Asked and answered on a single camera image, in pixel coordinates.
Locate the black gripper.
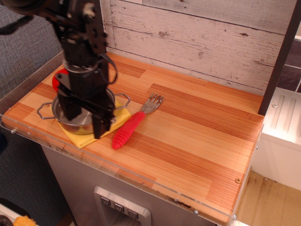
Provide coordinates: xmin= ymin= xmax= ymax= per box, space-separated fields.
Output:
xmin=57 ymin=60 xmax=117 ymax=139

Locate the stainless steel pot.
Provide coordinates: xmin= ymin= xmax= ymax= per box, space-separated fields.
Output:
xmin=37 ymin=89 xmax=131 ymax=135

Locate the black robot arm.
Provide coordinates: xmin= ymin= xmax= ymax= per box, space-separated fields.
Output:
xmin=0 ymin=0 xmax=115 ymax=138

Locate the yellow folded cloth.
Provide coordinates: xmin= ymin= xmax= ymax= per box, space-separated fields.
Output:
xmin=60 ymin=108 xmax=132 ymax=149

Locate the clear acrylic edge guard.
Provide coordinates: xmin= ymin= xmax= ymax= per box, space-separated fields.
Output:
xmin=3 ymin=112 xmax=263 ymax=226

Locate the red toy tomato slice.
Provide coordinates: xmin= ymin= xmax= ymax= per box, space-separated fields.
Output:
xmin=52 ymin=69 xmax=69 ymax=92

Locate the grey toy fridge cabinet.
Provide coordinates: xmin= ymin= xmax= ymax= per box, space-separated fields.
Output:
xmin=42 ymin=145 xmax=212 ymax=226

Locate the silver dispenser panel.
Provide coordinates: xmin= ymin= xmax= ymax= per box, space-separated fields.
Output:
xmin=94 ymin=186 xmax=152 ymax=226

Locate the red-handled metal fork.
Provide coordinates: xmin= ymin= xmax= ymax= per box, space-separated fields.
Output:
xmin=112 ymin=93 xmax=164 ymax=150

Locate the dark right cabinet post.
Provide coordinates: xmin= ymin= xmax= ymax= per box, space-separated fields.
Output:
xmin=258 ymin=0 xmax=301 ymax=116

